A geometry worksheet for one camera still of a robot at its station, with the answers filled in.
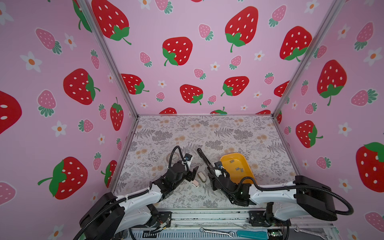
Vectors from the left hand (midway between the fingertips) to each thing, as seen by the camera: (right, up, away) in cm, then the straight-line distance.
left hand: (193, 163), depth 84 cm
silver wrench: (+18, -30, -13) cm, 37 cm away
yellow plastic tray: (+27, -4, +11) cm, 30 cm away
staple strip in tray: (+28, -5, +9) cm, 30 cm away
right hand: (+9, -5, -2) cm, 11 cm away
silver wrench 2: (+51, -29, -12) cm, 60 cm away
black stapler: (+9, -1, +9) cm, 13 cm away
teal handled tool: (+32, -31, -14) cm, 47 cm away
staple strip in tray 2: (+25, -1, +12) cm, 28 cm away
